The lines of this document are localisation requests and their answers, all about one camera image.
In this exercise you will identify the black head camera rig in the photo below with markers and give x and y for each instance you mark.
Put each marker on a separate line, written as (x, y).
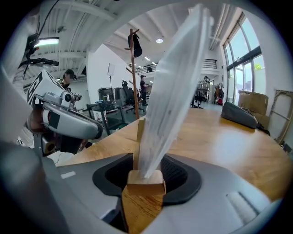
(43, 61)

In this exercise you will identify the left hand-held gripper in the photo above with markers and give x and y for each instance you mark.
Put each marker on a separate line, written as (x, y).
(47, 84)

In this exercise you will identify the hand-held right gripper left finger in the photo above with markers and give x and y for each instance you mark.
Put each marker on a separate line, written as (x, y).
(80, 182)

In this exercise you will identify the glass window wall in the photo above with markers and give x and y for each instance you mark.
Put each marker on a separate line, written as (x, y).
(242, 64)

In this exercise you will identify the brown coat rack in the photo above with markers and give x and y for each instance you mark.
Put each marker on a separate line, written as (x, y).
(135, 91)

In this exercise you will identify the black office chair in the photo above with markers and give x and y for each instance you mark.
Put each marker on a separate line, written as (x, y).
(128, 93)

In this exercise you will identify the grey backpack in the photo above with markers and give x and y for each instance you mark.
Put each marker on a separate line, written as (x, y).
(240, 115)

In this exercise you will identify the clear plastic sheet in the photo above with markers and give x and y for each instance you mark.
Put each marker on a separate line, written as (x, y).
(174, 91)

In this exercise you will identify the light panel stand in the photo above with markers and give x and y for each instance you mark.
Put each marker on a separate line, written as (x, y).
(111, 73)

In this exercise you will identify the person's left hand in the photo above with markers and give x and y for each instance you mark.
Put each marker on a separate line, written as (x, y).
(36, 120)

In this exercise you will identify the round ceiling lamp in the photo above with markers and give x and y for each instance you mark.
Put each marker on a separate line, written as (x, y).
(159, 40)

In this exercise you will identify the cardboard box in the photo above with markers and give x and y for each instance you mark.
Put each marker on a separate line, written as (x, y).
(253, 102)

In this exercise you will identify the black metal cart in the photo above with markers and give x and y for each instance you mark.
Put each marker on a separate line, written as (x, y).
(105, 112)

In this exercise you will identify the wooden frame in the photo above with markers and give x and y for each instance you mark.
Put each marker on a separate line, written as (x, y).
(282, 114)

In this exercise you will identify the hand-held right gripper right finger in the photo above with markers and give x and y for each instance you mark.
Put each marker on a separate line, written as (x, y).
(217, 194)

